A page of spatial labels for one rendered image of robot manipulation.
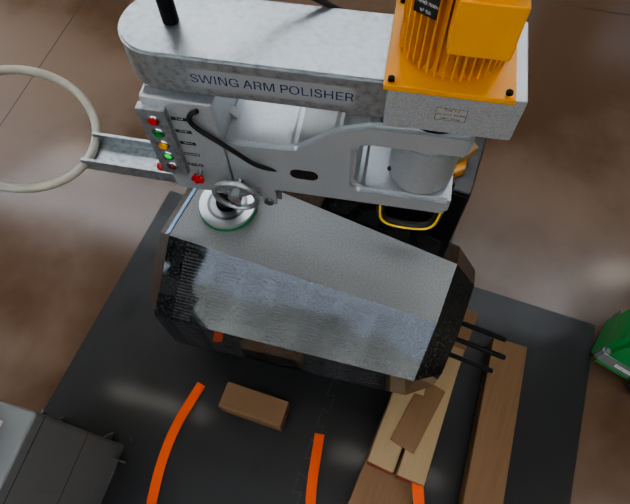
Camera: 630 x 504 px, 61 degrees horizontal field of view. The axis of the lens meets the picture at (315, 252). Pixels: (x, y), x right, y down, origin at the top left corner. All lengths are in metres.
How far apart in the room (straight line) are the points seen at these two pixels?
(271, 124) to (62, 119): 2.42
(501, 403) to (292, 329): 1.10
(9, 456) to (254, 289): 0.94
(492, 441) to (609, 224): 1.44
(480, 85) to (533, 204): 2.10
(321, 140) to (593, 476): 2.04
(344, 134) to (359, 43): 0.23
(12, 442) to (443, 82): 1.66
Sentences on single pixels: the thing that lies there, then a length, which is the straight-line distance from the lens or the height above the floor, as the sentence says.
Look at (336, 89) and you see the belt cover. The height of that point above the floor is 1.69.
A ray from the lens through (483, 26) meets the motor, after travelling 1.06.
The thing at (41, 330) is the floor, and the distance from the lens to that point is 3.12.
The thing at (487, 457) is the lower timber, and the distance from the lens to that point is 2.60.
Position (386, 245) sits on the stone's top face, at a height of 0.86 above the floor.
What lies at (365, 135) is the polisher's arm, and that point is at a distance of 1.40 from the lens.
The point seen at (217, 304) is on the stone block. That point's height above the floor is 0.71.
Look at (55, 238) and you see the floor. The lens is 3.33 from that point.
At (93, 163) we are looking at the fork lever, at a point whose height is 1.15.
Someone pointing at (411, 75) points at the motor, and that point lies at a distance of 1.23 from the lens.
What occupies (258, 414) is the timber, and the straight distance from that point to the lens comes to 2.54.
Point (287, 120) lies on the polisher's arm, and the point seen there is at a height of 1.43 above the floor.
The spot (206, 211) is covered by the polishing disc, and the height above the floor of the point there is 0.92.
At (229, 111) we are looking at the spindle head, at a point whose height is 1.45.
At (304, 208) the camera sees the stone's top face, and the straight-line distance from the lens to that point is 2.06.
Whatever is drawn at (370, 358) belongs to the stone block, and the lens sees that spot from 1.99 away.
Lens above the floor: 2.62
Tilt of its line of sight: 63 degrees down
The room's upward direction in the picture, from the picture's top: 2 degrees counter-clockwise
